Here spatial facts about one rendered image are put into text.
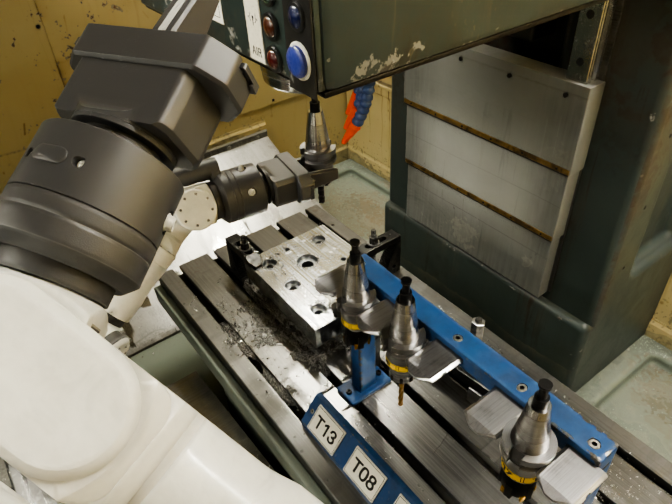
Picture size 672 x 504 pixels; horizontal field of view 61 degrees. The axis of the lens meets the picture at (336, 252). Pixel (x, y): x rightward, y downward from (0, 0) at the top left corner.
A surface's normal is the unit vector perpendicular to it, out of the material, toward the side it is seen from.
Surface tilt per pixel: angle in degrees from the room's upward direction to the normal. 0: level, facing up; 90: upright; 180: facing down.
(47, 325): 41
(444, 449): 0
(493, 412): 0
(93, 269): 96
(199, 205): 63
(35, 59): 90
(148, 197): 77
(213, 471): 34
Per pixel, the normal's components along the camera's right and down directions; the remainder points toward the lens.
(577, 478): -0.04, -0.78
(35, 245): -0.14, 0.43
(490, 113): -0.77, 0.42
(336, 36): 0.60, 0.48
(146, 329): 0.20, -0.52
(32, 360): 0.25, -0.24
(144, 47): -0.23, -0.39
